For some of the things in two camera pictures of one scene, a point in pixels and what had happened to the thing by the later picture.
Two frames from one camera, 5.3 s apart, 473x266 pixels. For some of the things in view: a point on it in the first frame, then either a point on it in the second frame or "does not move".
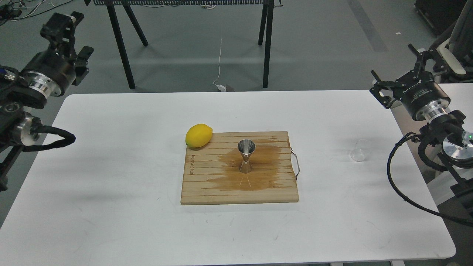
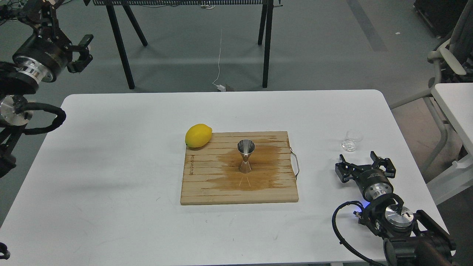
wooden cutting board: x=212 y=174 does not move
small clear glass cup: x=359 y=153 → x=353 y=136
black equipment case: x=440 y=14 does not move
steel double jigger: x=246 y=147 does not move
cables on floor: x=14 y=10 does not move
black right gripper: x=419 y=94 → x=373 y=183
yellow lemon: x=198 y=135 does not move
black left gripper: x=51 y=72 → x=41 y=57
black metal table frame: x=265 y=24 does not move
